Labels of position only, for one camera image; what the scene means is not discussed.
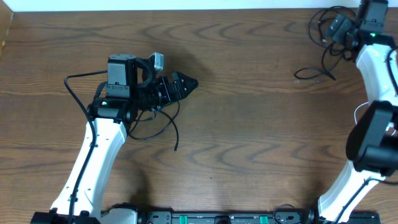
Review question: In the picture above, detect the thick black USB cable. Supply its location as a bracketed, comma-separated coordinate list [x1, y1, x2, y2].
[127, 101, 181, 152]

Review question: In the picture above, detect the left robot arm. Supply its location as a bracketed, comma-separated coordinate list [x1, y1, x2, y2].
[31, 52, 198, 223]

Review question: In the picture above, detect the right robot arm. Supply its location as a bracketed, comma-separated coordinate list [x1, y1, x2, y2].
[313, 1, 397, 223]

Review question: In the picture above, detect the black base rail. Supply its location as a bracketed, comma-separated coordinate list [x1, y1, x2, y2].
[102, 202, 381, 224]

